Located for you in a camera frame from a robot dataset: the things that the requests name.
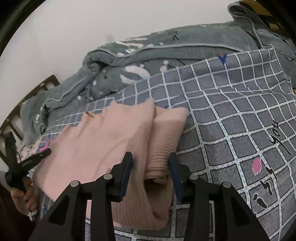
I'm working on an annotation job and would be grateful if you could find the person's left hand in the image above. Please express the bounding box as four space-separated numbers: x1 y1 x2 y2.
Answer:
10 175 39 221

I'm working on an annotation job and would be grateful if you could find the grey checked blanket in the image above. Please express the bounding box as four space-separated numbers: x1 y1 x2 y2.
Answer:
35 45 296 241

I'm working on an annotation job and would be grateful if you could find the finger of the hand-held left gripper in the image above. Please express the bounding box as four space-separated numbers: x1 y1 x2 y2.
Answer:
17 148 52 168

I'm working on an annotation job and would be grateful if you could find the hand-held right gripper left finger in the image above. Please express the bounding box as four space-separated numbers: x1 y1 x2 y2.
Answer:
28 152 134 241

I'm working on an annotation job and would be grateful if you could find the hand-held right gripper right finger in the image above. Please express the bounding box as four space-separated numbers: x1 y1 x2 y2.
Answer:
168 152 271 241

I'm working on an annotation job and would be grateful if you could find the floral bed sheet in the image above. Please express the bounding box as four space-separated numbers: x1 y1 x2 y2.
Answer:
17 137 50 161

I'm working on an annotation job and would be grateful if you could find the pink ribbed sweater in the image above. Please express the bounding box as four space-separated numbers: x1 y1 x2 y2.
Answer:
32 98 189 231

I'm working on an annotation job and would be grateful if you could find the grey printed quilt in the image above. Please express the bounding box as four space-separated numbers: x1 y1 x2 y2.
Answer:
20 0 296 145

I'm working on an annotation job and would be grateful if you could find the brown jacket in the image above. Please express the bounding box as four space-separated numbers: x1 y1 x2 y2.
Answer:
239 0 274 17

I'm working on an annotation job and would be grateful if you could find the dark wooden headboard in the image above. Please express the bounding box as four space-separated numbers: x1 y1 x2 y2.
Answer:
0 75 61 145

